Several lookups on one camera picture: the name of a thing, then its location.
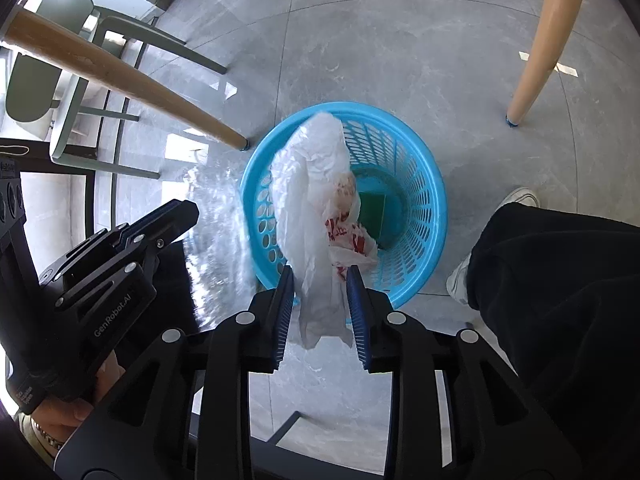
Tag person's right leg black trousers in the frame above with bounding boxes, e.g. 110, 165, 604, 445
465, 203, 639, 479

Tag white plastic bag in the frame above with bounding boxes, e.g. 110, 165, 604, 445
270, 112, 378, 349

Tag white right sneaker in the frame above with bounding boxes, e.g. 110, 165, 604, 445
446, 186, 542, 307

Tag person's left hand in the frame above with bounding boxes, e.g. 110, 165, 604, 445
30, 351, 124, 455

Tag blue plastic trash basket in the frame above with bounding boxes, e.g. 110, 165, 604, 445
241, 102, 447, 308

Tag sage green chair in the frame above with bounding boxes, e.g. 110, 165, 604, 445
4, 0, 229, 181

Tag clear plastic wrap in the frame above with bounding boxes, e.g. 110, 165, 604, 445
183, 166, 257, 332

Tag round white dining table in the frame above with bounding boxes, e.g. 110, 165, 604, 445
0, 0, 591, 154

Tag green sponge in basket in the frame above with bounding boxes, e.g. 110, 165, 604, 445
358, 192, 386, 242

